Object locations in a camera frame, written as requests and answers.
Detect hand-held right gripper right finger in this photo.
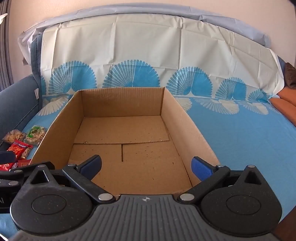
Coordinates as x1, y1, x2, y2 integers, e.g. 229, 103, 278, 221
177, 156, 268, 205

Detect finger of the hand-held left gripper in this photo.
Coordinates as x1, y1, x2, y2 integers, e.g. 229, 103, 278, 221
0, 165, 36, 187
0, 150, 18, 166

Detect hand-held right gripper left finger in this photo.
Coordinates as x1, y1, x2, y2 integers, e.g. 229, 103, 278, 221
23, 155, 116, 205

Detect large red snack packet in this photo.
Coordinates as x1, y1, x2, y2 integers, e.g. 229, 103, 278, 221
7, 140, 28, 163

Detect nut bar with red ends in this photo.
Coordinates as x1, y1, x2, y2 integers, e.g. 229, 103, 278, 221
22, 145, 33, 161

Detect clear bag of crackers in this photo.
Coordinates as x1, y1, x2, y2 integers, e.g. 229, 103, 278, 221
2, 129, 26, 144

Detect round puffed grain cake pack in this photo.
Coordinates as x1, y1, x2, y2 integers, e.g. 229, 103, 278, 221
24, 125, 47, 146

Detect cardboard box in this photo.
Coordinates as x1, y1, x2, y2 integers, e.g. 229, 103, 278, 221
29, 87, 220, 195

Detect blue white printed cloth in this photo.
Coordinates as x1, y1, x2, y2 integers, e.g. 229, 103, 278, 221
0, 11, 296, 241

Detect window curtain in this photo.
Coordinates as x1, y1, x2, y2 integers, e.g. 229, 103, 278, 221
0, 0, 11, 90

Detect orange cushion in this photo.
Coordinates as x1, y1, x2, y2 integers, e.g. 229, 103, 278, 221
269, 87, 296, 127

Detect brown cloth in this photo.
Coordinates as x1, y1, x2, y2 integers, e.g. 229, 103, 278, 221
284, 62, 296, 90

